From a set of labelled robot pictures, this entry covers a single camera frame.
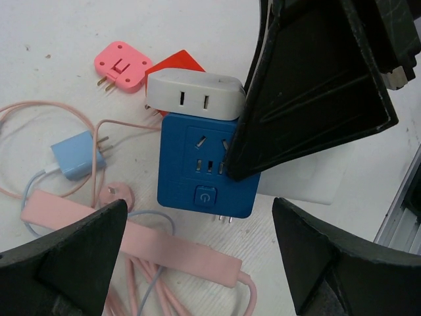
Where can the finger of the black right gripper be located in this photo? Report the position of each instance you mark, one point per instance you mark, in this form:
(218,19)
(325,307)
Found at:
(313,84)

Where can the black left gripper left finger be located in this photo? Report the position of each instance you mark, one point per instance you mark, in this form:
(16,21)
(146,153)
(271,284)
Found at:
(66,272)

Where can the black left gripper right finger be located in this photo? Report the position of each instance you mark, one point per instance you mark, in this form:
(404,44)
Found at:
(333,272)

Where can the pink power strip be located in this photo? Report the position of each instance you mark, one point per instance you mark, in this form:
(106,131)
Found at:
(54,212)

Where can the blue charger plug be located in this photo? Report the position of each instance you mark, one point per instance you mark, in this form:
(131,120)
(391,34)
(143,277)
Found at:
(74,155)

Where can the white charger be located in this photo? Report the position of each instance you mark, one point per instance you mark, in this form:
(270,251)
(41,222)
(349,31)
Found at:
(195,93)

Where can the red cube socket adapter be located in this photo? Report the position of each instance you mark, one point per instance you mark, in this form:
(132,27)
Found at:
(182,59)

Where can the blue cube socket adapter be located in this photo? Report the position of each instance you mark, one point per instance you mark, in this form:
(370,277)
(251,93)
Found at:
(192,168)

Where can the pink socket adapter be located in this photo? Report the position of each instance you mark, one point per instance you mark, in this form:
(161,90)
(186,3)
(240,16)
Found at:
(122,67)

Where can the aluminium front rail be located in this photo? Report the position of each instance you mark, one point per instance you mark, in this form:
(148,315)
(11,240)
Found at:
(400,229)

